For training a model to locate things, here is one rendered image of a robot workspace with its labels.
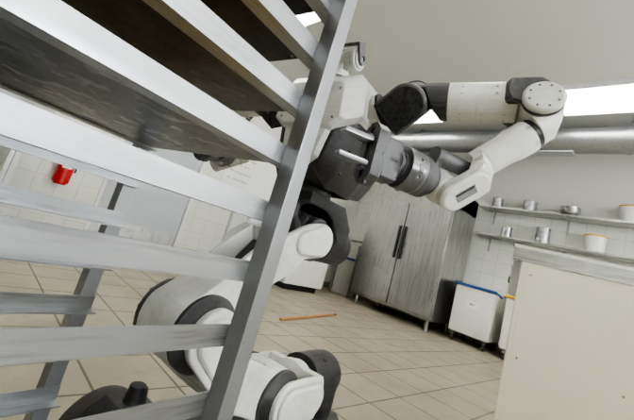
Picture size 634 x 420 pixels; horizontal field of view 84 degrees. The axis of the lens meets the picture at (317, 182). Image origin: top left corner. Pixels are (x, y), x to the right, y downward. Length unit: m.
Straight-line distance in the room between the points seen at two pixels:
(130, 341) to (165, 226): 4.62
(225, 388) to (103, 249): 0.25
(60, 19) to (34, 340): 0.28
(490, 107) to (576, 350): 1.03
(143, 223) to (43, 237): 4.58
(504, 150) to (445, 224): 4.60
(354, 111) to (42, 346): 0.71
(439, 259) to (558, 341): 3.80
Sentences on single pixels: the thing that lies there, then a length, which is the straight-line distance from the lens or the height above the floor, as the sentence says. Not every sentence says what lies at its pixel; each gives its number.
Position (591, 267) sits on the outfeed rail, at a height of 0.87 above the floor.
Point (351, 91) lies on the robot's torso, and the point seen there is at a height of 1.05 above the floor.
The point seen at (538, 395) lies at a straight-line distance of 1.66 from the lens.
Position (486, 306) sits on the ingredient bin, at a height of 0.56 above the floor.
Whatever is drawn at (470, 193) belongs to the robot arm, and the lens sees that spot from 0.77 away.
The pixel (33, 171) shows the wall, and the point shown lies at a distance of 4.63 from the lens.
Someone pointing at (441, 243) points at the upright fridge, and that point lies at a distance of 5.36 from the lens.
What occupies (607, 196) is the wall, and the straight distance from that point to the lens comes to 6.01.
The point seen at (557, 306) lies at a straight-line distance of 1.64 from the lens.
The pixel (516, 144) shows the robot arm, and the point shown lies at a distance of 0.82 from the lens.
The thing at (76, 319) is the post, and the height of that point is 0.39.
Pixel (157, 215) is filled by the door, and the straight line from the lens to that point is 5.00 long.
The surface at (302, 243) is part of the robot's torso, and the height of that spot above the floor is 0.66.
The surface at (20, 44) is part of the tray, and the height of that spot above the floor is 0.77.
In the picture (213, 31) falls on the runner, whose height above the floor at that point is 0.87.
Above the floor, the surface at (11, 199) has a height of 0.59.
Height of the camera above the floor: 0.66
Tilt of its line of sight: 10 degrees up
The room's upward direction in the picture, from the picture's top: 16 degrees clockwise
